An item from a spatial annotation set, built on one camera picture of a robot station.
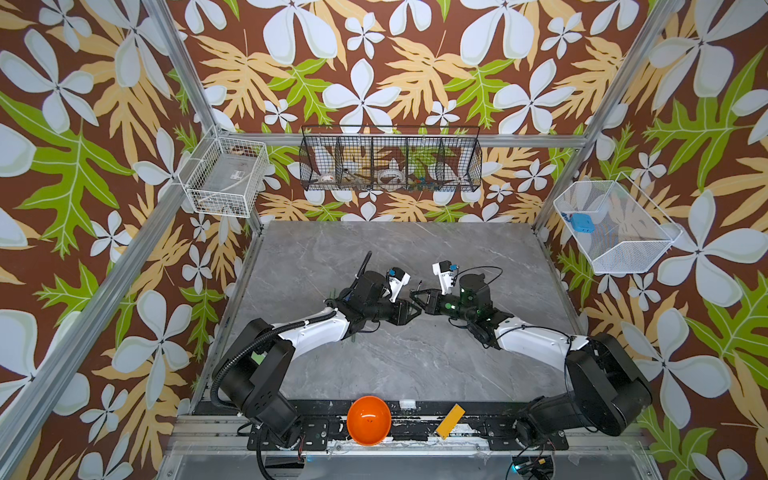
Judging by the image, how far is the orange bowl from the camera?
2.41 ft

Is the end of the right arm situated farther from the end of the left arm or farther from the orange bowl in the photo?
the orange bowl

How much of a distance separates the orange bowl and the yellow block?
143 mm

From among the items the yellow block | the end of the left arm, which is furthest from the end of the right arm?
the yellow block

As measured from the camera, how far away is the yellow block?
2.51 ft

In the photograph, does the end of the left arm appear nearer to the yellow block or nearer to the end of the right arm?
the end of the right arm

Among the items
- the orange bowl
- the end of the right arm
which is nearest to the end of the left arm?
the end of the right arm
